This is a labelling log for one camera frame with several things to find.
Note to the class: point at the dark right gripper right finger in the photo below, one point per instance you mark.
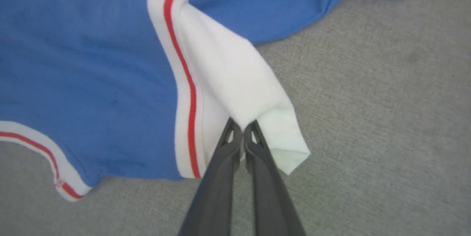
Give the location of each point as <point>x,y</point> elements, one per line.
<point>270,199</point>

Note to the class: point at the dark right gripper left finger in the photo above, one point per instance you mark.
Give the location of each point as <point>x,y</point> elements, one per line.
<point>217,192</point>

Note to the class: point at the blue white red-striped shirt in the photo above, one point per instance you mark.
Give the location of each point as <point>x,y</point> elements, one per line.
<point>92,63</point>

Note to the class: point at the grey fabric sofa seat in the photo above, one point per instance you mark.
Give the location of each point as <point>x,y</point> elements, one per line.
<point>368,118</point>

